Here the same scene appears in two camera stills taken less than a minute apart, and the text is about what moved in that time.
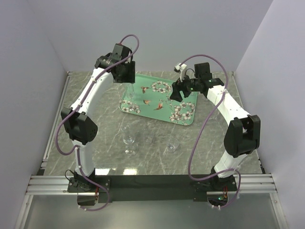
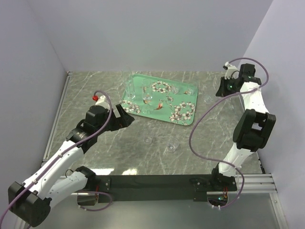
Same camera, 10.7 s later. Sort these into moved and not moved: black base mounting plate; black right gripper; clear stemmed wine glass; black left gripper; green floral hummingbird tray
Moved: black right gripper; clear stemmed wine glass; black left gripper
Not moved: black base mounting plate; green floral hummingbird tray
